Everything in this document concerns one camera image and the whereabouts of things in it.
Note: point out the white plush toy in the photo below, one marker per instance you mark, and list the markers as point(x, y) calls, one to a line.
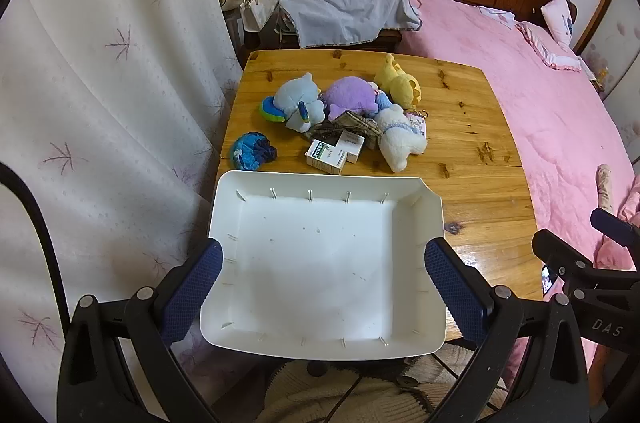
point(397, 138)

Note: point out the white plastic tray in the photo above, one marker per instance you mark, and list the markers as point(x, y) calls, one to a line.
point(320, 263)

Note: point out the purple plush toy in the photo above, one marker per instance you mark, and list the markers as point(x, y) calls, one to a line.
point(350, 95)

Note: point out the white pillow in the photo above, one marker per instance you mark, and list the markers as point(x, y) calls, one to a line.
point(557, 20)

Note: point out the white handbag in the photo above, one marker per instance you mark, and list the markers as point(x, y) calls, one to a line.
point(257, 5)

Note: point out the green white medicine box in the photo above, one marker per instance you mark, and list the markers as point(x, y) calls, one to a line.
point(325, 157)

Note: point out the plaid fabric bow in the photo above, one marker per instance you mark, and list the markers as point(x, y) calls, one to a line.
point(350, 123)

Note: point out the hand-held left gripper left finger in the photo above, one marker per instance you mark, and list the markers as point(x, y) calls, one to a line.
point(197, 293)

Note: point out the grey cloth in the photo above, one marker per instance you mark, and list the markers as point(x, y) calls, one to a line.
point(345, 8)

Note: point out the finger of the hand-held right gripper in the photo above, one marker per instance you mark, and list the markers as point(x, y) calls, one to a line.
point(562, 260)
point(617, 230)

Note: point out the white patterned curtain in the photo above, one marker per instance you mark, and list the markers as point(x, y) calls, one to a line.
point(100, 53)

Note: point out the wardrobe door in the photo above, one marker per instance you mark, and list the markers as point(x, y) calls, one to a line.
point(615, 43)

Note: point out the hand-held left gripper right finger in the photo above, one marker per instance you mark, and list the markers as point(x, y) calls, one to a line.
point(452, 293)

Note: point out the yellow plush toy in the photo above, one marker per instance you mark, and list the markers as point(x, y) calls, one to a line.
point(400, 85)

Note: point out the pink bedspread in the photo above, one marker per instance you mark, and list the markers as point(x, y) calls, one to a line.
point(550, 103)

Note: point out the pink frilled pillow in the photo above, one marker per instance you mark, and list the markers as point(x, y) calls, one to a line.
point(545, 48)

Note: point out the pink wipes packet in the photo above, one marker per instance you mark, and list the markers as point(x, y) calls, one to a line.
point(419, 123)

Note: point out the smartphone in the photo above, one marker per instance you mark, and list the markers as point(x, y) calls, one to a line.
point(547, 278)

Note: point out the blue plush toy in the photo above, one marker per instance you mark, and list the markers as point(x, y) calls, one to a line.
point(300, 95)

